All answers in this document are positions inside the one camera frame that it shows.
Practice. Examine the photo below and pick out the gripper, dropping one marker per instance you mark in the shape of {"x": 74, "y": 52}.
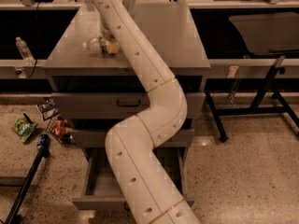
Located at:
{"x": 107, "y": 35}

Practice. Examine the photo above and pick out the clear plastic water bottle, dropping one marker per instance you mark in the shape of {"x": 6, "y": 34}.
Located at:
{"x": 96, "y": 44}

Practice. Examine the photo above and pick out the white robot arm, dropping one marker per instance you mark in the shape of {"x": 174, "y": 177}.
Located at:
{"x": 149, "y": 191}

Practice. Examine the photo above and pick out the grey metal drawer cabinet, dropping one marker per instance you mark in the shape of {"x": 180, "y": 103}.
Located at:
{"x": 169, "y": 27}

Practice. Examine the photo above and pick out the grey top drawer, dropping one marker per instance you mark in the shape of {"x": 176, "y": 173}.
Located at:
{"x": 102, "y": 105}

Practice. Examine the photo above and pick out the small water bottle on ledge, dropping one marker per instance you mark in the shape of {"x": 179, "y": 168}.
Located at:
{"x": 24, "y": 51}

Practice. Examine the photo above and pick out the grey middle drawer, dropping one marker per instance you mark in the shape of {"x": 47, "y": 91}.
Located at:
{"x": 96, "y": 138}

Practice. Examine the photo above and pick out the grey open bottom drawer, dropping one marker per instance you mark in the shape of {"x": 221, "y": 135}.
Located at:
{"x": 101, "y": 190}

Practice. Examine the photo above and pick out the black and white snack bag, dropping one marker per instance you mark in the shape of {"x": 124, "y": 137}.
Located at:
{"x": 48, "y": 109}

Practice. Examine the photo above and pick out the blue soda can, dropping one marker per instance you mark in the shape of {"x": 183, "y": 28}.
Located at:
{"x": 44, "y": 141}

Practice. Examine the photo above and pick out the green snack bag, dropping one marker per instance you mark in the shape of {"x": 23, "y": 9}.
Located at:
{"x": 23, "y": 128}

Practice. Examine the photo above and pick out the grey chair seat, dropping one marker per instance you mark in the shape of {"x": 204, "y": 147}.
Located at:
{"x": 272, "y": 33}

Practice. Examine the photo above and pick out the black table frame right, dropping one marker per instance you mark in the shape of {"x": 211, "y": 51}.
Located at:
{"x": 254, "y": 108}

